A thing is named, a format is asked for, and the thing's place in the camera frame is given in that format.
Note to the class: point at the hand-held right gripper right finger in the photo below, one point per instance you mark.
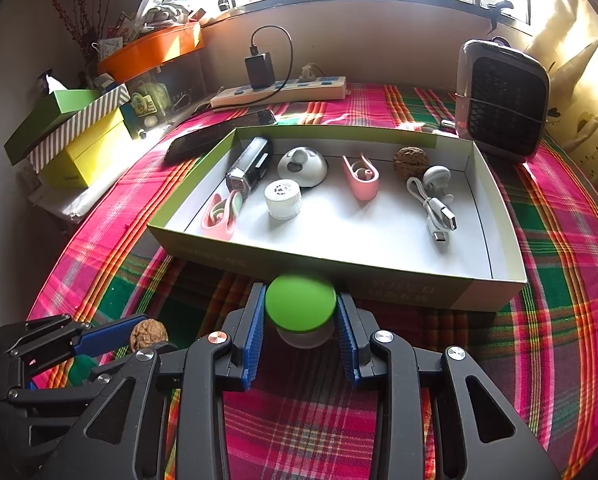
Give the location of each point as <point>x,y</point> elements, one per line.
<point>350,345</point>

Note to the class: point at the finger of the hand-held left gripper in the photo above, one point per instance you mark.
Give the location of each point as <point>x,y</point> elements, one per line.
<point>109,371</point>
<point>109,336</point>

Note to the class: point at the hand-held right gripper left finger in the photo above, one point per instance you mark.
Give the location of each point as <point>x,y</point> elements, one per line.
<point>253,345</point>

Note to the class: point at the brown walnut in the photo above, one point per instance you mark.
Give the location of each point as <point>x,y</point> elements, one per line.
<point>148,336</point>
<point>411,162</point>

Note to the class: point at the green lidded white container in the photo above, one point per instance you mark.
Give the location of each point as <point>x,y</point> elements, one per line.
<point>301,302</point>

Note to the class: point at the green cardboard box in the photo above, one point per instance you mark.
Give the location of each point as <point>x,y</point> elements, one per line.
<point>329,227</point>

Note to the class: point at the pink tape dispenser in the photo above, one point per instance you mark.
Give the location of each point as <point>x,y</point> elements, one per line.
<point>221,217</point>

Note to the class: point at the small white jar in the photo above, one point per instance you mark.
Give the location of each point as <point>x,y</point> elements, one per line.
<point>282,200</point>

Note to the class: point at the small pink box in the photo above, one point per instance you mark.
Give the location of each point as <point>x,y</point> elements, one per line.
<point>364,182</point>

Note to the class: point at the black flashlight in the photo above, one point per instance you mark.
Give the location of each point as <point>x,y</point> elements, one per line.
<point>249,167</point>

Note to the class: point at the white panda dome toy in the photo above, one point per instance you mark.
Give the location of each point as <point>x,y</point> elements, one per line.
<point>303,167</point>

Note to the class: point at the small white mushroom hook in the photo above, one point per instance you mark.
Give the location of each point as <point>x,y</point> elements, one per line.
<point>436,177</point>

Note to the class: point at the yellow box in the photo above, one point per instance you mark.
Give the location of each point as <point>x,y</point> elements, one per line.
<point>89,152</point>

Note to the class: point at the black smartphone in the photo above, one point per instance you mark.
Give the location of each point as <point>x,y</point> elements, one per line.
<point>259,117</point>
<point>199,142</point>

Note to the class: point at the white striped box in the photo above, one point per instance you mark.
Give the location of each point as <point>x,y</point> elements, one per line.
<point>79,127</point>

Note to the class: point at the pink green plaid blanket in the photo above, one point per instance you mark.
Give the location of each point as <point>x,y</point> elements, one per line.
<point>554,285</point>

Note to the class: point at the dark green box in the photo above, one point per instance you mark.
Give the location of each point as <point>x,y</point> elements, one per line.
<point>44,120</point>

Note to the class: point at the green cartoon card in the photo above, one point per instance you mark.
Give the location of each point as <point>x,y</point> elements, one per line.
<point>143,106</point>

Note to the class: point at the silver usb plug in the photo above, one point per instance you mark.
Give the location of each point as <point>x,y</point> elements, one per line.
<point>446,124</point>

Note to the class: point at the beige power strip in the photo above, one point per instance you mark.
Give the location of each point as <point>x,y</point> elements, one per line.
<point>279,95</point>

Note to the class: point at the clear plastic container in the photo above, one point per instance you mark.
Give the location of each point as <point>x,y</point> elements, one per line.
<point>179,77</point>

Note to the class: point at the white power plug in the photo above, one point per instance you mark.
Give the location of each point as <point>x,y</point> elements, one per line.
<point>310,72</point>

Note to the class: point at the orange tray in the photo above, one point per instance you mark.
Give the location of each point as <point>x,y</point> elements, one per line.
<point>149,52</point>

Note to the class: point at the grey portable fan heater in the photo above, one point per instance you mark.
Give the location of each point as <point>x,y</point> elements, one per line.
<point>501,100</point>

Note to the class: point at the dried twig bouquet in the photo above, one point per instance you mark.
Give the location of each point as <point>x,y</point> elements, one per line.
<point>76,20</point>

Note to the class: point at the white plastic bag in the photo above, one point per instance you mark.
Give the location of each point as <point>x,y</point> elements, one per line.
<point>161,0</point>

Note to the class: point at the black window latch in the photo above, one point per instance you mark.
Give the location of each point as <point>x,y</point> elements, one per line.
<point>499,12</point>

